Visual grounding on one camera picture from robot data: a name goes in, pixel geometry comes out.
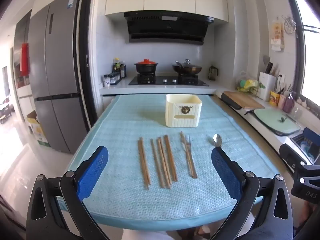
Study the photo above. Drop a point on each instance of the black range hood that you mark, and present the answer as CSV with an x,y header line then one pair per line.
x,y
167,30

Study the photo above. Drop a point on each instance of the dark sauce bottle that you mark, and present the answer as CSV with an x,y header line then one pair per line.
x,y
122,71

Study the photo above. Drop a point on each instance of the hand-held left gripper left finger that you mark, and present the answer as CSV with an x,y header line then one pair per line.
x,y
92,170

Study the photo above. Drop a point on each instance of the black gas stove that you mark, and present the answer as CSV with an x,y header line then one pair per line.
x,y
167,81

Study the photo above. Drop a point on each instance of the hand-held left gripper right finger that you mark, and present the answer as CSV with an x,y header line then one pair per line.
x,y
225,170

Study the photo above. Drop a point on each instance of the plastic bag with yellow contents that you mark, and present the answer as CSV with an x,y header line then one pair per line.
x,y
247,85

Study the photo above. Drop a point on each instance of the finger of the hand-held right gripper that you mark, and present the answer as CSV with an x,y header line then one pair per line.
x,y
291,156
312,133

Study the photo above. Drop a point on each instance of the yellow cap sauce bottle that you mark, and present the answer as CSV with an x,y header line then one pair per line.
x,y
116,65

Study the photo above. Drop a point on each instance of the steel fork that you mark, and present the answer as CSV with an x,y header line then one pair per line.
x,y
187,142

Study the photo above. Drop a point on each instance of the window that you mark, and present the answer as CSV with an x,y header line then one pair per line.
x,y
310,55

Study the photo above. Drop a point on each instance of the white knife block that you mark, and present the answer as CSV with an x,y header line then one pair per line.
x,y
267,87

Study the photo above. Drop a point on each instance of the steel spoon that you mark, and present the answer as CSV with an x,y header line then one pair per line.
x,y
217,139

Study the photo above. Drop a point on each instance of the spice jar set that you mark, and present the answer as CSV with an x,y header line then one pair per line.
x,y
115,78

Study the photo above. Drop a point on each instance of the green pan lid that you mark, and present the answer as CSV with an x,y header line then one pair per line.
x,y
275,122

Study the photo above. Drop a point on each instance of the dark wok with glass lid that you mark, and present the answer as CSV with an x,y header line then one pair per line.
x,y
187,68

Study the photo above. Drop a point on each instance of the purple soap dispenser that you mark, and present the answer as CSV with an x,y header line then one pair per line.
x,y
288,105

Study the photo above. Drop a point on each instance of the dark glass kettle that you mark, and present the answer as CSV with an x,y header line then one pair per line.
x,y
213,73

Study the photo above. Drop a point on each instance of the row of wooden chopsticks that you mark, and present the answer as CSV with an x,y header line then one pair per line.
x,y
144,162

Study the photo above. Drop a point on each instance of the white patterned jar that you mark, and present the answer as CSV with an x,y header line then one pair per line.
x,y
106,82

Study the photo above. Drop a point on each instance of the cream ribbed utensil holder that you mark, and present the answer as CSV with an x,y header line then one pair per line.
x,y
183,121

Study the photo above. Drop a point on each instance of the wooden cutting board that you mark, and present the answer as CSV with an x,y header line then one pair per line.
x,y
243,99

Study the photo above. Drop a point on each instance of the light blue textured mat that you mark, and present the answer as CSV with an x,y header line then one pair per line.
x,y
125,120

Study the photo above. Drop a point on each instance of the black pot with red lid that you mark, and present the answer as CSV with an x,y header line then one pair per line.
x,y
145,66

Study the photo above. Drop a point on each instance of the yellow box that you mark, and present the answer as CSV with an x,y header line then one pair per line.
x,y
274,98

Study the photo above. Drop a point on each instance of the pink cup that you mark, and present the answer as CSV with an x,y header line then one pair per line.
x,y
282,102

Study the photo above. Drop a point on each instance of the grey steel refrigerator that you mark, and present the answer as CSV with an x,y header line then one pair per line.
x,y
60,67

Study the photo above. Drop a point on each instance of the wall calendar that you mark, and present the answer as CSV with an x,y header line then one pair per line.
x,y
278,35

